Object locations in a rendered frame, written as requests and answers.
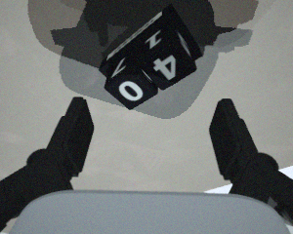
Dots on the black calendar cube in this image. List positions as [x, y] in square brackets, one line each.
[127, 82]
[165, 56]

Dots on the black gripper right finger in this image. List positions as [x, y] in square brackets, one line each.
[253, 174]

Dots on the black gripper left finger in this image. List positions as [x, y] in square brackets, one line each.
[48, 169]

